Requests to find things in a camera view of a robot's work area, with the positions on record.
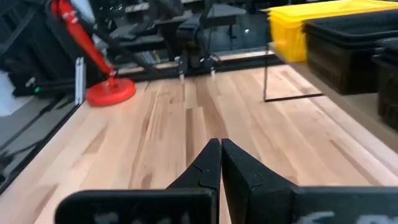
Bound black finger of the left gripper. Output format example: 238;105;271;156
205;57;219;79
177;57;189;83

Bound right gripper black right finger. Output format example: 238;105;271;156
221;138;398;224

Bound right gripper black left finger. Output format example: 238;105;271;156
55;138;223;224

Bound black plastic basket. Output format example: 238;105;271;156
371;38;398;132
302;9;398;96

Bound dark grey table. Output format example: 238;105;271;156
205;3;247;51

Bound red desk lamp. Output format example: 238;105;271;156
49;0;137;108

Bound silver aluminium post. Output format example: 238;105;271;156
75;56;86;105

